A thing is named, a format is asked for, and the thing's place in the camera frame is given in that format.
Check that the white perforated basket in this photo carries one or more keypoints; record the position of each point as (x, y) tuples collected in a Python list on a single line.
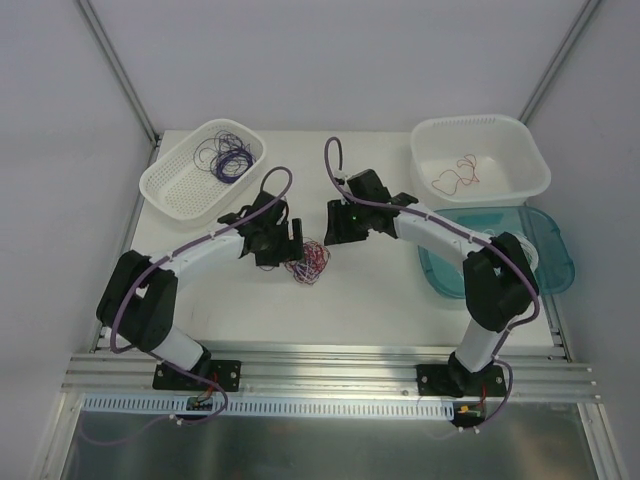
[(193, 181)]

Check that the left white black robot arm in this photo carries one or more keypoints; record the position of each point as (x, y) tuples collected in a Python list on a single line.
[(139, 300)]

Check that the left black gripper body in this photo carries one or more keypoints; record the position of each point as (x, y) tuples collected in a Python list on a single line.
[(286, 245)]

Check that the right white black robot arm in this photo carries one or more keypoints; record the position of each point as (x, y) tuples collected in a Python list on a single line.
[(498, 281)]

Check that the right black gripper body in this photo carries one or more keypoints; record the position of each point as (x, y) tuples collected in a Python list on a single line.
[(340, 223)]

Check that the white plastic tub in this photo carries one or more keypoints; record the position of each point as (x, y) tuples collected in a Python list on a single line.
[(475, 161)]

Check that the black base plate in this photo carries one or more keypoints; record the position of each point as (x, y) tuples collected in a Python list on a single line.
[(225, 373), (439, 379)]

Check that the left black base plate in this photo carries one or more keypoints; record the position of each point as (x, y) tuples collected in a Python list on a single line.
[(225, 373)]

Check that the right aluminium frame post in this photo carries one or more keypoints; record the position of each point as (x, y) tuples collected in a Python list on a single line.
[(585, 16)]

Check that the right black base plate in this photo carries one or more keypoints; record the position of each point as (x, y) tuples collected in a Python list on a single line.
[(439, 379)]

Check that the left aluminium frame post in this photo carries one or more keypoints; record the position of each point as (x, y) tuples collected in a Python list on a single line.
[(100, 35)]

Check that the aluminium frame post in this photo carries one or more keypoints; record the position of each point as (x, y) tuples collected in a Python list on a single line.
[(100, 35), (585, 16)]

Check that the white slotted cable duct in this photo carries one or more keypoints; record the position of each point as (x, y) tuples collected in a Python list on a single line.
[(270, 407)]

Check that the aluminium mounting rail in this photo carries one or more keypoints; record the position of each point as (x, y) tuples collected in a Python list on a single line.
[(338, 371)]

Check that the teal transparent plastic bin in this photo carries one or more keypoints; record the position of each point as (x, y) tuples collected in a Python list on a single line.
[(554, 268)]

